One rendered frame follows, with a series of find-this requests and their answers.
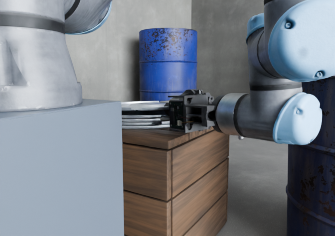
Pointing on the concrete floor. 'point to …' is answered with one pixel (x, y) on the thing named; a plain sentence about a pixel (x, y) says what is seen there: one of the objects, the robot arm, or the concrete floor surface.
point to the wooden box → (174, 182)
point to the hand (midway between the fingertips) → (170, 108)
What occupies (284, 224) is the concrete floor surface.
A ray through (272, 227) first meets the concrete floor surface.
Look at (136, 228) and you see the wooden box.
